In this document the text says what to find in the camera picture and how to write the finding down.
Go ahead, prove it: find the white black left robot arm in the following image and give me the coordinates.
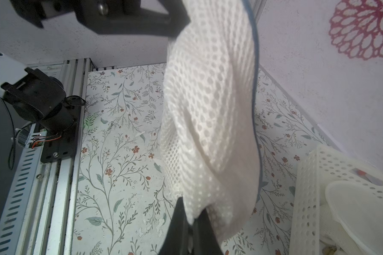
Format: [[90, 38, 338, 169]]
[[0, 1, 189, 132]]

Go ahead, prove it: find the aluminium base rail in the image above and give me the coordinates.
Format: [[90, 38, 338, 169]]
[[0, 57, 95, 255]]

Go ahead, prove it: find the white perforated plastic basket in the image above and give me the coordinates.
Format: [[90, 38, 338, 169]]
[[289, 145, 383, 255]]

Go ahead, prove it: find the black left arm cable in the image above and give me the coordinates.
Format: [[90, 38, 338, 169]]
[[0, 98, 18, 171]]

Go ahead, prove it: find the white mesh bag blue trim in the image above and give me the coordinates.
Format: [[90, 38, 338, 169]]
[[160, 1, 260, 242]]

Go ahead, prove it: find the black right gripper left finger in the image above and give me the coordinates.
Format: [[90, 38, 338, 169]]
[[159, 197, 189, 255]]

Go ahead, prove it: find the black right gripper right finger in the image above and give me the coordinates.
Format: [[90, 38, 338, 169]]
[[191, 209, 223, 255]]

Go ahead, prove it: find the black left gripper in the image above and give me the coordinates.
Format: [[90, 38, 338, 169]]
[[10, 0, 190, 37]]

